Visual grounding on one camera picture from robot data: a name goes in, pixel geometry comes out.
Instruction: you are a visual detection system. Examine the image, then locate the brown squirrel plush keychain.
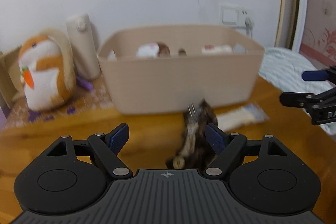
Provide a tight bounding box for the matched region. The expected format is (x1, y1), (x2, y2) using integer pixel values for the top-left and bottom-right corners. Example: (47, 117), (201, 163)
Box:
(135, 42), (170, 58)

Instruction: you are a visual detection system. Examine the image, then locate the white tissue packet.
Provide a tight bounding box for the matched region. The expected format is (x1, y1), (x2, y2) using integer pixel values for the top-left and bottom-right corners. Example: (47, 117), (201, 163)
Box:
(201, 45), (234, 55)

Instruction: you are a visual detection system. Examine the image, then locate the cream blue flat packet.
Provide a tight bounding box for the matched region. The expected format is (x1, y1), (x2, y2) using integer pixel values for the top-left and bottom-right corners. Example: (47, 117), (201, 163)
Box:
(217, 103), (269, 132)

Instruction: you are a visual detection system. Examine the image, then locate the patterned brown table mat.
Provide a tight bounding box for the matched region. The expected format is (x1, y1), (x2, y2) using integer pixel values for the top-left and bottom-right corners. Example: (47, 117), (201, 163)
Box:
(3, 77), (116, 131)

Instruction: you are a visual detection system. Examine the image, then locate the purple pen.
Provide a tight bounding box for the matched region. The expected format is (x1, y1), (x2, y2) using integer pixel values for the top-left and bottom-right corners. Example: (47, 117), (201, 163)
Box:
(76, 75), (94, 91)

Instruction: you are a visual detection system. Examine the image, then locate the beige plastic storage basket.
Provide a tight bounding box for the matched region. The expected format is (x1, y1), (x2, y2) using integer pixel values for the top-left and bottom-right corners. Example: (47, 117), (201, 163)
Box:
(97, 25), (265, 114)

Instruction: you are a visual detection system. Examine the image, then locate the cream thermos bottle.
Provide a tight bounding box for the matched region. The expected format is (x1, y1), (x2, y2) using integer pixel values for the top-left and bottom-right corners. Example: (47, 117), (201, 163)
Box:
(66, 13), (100, 80)

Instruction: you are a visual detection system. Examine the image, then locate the orange white hamster plush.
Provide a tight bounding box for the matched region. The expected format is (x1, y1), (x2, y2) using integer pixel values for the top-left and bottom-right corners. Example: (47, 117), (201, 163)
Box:
(18, 28), (76, 111)

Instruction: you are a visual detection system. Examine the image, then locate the brown cardboard box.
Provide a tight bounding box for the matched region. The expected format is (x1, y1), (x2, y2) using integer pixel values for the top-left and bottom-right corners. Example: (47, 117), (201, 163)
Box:
(0, 46), (25, 109)

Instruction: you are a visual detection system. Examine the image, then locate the white door frame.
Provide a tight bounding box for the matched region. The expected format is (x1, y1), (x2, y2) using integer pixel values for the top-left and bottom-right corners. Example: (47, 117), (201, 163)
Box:
(275, 0), (335, 67)

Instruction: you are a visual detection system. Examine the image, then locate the white plug and cable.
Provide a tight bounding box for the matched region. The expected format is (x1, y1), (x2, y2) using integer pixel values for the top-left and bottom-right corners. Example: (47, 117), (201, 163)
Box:
(243, 16), (255, 40)

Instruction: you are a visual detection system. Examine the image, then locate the white wall switch socket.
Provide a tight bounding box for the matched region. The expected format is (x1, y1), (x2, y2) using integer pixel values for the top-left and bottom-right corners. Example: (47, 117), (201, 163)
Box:
(219, 3), (254, 29)

